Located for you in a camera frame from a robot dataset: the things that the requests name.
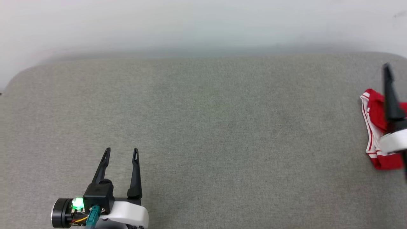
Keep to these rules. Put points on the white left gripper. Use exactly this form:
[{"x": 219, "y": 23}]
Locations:
[{"x": 130, "y": 213}]

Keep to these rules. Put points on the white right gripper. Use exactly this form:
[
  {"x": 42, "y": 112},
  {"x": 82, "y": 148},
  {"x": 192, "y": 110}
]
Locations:
[{"x": 396, "y": 141}]

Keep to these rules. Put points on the red white basketball jersey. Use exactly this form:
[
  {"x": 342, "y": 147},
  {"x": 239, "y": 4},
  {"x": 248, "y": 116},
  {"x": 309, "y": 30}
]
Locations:
[{"x": 376, "y": 111}]

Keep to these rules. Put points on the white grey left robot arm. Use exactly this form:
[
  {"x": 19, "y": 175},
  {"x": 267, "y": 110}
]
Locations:
[{"x": 114, "y": 225}]

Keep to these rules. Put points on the grey fabric sofa cushion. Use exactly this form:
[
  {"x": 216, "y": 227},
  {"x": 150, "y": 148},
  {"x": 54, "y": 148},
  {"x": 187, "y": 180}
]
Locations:
[{"x": 203, "y": 127}]

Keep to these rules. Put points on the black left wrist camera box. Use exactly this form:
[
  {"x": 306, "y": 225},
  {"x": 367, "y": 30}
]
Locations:
[{"x": 100, "y": 194}]

